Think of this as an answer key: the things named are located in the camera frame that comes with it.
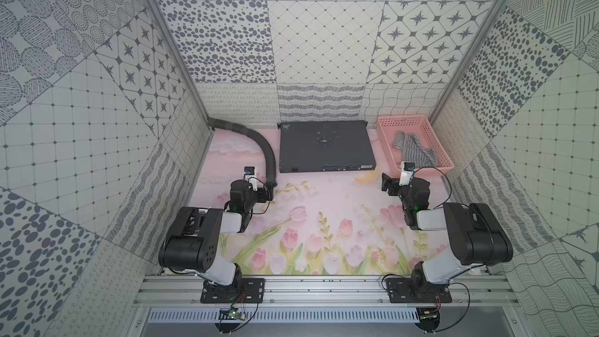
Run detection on black flat metal box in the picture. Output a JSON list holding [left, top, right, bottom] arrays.
[[279, 120, 376, 173]]

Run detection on pink plastic basket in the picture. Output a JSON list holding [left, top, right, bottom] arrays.
[[376, 115, 454, 177]]

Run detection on black corrugated hose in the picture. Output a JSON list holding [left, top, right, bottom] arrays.
[[207, 117, 278, 188]]

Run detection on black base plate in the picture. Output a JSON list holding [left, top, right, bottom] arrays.
[[384, 277, 452, 304], [201, 277, 266, 304]]

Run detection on right small black controller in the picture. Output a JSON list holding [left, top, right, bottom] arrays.
[[416, 308, 440, 332]]

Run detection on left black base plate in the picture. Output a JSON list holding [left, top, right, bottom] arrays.
[[201, 277, 266, 304]]

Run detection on grey striped square dishcloth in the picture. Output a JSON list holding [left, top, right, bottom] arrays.
[[393, 131, 438, 168]]

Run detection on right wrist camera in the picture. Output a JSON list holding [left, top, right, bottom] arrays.
[[399, 162, 416, 186]]

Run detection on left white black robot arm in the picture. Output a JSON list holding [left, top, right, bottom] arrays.
[[158, 177, 277, 291]]

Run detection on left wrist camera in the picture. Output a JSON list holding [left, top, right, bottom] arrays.
[[243, 166, 259, 191]]

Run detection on green circuit board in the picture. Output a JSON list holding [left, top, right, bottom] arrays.
[[219, 307, 246, 321]]

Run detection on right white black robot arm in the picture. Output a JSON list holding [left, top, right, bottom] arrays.
[[382, 173, 514, 290]]

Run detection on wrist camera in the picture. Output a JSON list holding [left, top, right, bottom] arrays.
[[243, 166, 259, 191], [399, 162, 416, 186]]

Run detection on floral pink table mat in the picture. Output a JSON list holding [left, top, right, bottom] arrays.
[[218, 129, 449, 276]]

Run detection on aluminium rail frame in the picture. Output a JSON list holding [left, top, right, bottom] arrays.
[[134, 276, 519, 308]]

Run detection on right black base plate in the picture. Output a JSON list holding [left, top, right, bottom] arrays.
[[384, 277, 452, 304]]

